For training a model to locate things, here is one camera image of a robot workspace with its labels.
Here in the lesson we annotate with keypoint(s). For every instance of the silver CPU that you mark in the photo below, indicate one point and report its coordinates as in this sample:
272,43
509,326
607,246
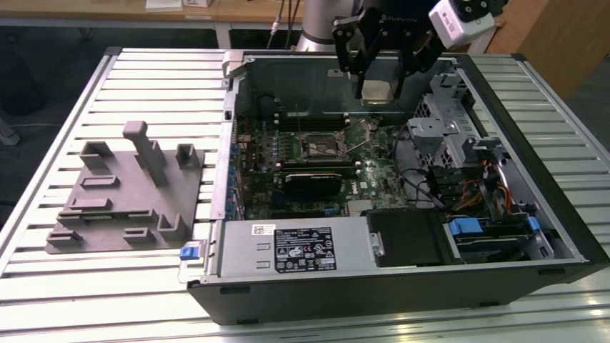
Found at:
378,91

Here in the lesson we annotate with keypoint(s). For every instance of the hard disk in blue carrier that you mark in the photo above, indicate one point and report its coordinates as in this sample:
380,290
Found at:
465,227

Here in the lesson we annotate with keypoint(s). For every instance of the black PC case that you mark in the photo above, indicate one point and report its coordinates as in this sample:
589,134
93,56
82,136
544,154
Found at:
334,300

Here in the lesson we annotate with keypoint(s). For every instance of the silver chipset heatsink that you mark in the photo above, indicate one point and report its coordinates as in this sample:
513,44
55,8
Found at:
360,207

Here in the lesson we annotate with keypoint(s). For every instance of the white paper sheet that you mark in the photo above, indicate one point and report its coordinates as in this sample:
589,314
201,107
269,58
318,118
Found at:
162,4

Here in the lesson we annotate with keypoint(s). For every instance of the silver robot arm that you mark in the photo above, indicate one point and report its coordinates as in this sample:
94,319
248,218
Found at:
324,18

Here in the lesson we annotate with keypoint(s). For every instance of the blue case latch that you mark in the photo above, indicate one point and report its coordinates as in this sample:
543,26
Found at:
189,252

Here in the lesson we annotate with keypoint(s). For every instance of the grey parts rack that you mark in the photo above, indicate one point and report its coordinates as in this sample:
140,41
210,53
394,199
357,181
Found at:
129,200

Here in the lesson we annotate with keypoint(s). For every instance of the black RAM slot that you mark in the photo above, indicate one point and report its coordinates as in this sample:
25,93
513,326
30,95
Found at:
314,125
317,163
314,115

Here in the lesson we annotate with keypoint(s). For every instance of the black drive bay cover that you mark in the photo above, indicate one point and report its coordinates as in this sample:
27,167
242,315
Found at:
405,239

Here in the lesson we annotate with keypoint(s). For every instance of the CPU socket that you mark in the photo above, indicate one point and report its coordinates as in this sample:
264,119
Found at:
317,150

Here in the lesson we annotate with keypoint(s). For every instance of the white labelled box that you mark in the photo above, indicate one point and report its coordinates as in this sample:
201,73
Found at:
198,3

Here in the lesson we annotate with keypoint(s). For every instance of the wooden cabinet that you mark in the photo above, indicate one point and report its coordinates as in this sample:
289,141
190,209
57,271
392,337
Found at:
572,43

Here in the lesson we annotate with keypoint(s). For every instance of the silver metal drive cage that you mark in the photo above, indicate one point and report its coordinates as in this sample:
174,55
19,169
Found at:
427,130

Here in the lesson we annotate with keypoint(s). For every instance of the grey power supply unit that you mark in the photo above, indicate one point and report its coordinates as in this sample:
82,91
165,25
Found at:
238,246

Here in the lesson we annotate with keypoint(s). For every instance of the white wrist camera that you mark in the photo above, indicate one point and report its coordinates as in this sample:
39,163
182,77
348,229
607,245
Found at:
460,21

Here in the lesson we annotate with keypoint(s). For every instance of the black graphics card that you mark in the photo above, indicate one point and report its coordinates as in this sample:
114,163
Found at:
312,186

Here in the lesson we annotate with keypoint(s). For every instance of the grey stand foot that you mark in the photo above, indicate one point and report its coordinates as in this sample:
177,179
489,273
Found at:
9,134

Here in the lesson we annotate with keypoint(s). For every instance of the green motherboard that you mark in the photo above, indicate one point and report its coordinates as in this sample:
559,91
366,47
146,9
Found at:
381,168

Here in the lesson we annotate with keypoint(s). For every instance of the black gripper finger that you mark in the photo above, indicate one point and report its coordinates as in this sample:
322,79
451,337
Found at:
424,53
344,46

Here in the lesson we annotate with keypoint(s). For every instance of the black expansion slot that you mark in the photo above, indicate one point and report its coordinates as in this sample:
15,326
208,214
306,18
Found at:
305,214

